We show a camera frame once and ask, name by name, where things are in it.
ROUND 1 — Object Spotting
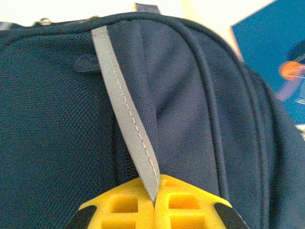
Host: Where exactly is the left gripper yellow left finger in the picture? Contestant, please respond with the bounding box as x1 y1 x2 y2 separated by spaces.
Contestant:
65 177 156 229

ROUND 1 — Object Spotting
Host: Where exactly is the navy blue student backpack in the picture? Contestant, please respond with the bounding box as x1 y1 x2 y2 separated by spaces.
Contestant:
0 2 305 229

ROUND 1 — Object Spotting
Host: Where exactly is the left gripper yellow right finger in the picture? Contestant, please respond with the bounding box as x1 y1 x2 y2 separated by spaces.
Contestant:
154 174 250 229

